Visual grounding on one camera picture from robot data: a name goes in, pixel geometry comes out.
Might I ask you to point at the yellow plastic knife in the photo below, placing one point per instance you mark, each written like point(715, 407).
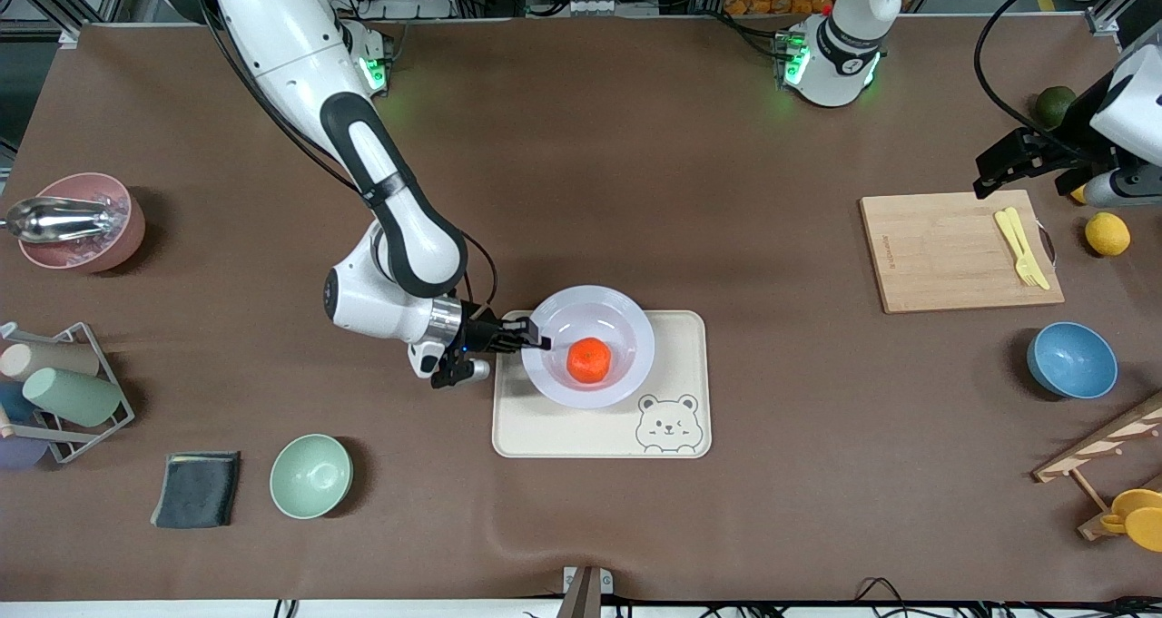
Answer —
point(1030, 246)

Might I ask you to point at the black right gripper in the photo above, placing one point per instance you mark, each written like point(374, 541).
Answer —
point(480, 332)

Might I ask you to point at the purple cup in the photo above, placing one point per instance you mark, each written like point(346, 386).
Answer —
point(20, 453)

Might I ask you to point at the mint green cup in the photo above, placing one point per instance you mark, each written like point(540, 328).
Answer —
point(73, 397)

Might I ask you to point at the blue cup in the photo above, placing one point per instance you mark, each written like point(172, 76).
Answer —
point(14, 405)

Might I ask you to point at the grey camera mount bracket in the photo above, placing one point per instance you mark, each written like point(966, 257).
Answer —
point(585, 591)

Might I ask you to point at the shiny metal scoop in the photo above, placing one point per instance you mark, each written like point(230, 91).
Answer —
point(50, 220)

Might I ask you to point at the pale lavender round plate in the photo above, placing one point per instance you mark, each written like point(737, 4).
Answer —
point(599, 314)

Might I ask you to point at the orange mandarin fruit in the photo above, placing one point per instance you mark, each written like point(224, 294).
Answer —
point(589, 360)

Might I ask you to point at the aluminium frame profile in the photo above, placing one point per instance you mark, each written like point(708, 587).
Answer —
point(71, 37)
point(1103, 19)

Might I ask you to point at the wooden peg drying rack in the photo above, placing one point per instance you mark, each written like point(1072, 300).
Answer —
point(1103, 441)

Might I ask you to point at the dark grey folded cloth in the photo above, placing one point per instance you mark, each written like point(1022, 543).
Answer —
point(195, 491)

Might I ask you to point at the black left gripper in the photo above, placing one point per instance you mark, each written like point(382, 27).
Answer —
point(1062, 147)

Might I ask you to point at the clear ice cubes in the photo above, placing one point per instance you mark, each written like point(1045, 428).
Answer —
point(116, 214)

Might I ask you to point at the yellow lemon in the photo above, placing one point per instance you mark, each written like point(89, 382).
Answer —
point(1078, 195)
point(1107, 234)

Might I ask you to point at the cream tray with bear print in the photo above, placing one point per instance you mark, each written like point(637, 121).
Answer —
point(581, 432)

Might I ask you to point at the light green bowl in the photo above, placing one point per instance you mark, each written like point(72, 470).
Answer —
point(310, 476)

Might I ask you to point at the blue bowl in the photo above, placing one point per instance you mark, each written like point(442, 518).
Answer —
point(1072, 360)

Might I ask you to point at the beige cup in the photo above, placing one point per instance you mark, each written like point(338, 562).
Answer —
point(50, 360)

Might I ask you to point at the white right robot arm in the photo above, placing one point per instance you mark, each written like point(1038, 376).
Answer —
point(300, 46)

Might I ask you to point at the pink bowl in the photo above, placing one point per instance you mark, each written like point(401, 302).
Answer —
point(86, 257)

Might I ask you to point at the yellow plastic fork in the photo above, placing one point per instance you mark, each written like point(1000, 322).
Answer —
point(1013, 244)

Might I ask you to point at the bamboo cutting board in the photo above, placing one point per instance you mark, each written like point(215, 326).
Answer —
point(935, 255)

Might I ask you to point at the yellow cup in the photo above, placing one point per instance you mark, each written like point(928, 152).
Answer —
point(1142, 520)

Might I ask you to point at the green lime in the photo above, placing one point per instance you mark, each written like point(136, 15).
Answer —
point(1055, 102)

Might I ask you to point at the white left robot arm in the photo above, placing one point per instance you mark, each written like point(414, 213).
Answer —
point(831, 73)

